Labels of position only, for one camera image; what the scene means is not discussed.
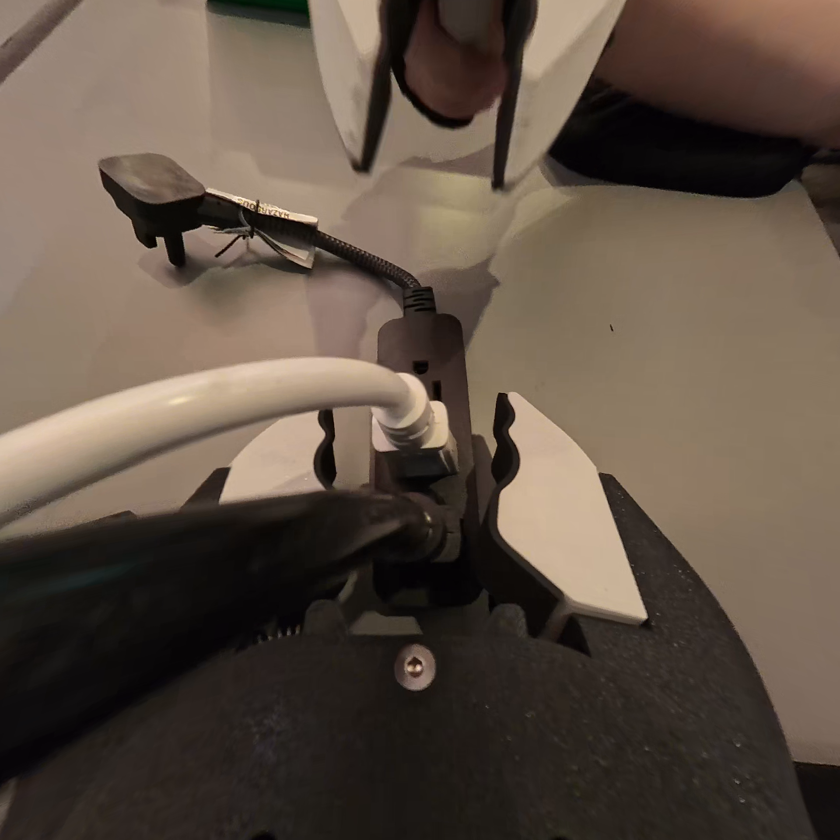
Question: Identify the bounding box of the black power cord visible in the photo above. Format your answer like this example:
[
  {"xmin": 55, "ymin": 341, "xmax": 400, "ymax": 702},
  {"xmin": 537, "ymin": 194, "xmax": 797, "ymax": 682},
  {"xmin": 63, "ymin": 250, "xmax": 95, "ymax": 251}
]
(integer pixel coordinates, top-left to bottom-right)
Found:
[{"xmin": 0, "ymin": 489, "xmax": 467, "ymax": 782}]

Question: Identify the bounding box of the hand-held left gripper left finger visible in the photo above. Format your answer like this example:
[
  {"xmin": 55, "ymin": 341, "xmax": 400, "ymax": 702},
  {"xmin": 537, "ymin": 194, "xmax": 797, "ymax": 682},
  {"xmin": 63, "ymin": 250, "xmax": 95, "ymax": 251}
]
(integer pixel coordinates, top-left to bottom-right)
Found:
[{"xmin": 220, "ymin": 410, "xmax": 339, "ymax": 506}]

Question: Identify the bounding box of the white power cord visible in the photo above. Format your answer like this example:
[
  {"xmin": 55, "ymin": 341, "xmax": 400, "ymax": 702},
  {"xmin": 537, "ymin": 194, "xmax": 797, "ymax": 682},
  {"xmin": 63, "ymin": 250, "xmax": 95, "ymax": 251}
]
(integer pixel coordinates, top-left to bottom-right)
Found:
[{"xmin": 0, "ymin": 356, "xmax": 458, "ymax": 529}]

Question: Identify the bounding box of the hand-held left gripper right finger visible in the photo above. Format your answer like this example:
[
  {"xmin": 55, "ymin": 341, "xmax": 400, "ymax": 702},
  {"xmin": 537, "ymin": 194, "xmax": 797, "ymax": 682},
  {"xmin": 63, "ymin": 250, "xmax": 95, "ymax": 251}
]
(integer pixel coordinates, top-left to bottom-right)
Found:
[{"xmin": 482, "ymin": 392, "xmax": 649, "ymax": 641}]

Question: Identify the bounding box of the person's right hand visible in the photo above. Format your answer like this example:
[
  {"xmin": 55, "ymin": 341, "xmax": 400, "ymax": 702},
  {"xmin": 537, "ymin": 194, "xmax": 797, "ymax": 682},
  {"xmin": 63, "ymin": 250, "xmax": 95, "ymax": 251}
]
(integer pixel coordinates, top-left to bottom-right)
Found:
[{"xmin": 397, "ymin": 0, "xmax": 519, "ymax": 126}]

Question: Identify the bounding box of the green plastic bin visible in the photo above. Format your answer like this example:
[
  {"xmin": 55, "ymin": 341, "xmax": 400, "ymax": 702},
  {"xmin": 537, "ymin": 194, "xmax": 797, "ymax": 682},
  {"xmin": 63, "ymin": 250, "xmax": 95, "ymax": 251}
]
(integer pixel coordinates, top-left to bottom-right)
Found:
[{"xmin": 206, "ymin": 0, "xmax": 311, "ymax": 27}]

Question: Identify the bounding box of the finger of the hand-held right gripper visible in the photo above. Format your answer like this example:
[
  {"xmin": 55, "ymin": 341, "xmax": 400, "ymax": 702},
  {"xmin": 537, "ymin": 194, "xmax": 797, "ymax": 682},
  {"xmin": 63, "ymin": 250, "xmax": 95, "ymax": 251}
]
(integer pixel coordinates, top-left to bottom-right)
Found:
[
  {"xmin": 492, "ymin": 0, "xmax": 627, "ymax": 191},
  {"xmin": 308, "ymin": 0, "xmax": 411, "ymax": 173}
]

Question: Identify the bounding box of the person's right forearm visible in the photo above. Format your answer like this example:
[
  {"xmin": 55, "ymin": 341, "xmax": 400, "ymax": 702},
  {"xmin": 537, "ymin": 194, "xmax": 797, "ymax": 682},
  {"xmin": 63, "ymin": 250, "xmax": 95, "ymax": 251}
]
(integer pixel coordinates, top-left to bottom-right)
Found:
[{"xmin": 591, "ymin": 0, "xmax": 840, "ymax": 148}]

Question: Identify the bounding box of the black braided cable with plug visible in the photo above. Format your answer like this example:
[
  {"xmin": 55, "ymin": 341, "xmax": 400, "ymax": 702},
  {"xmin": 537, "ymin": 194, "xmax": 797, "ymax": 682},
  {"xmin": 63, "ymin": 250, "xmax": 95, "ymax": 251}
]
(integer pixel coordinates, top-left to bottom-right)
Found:
[{"xmin": 98, "ymin": 153, "xmax": 438, "ymax": 320}]

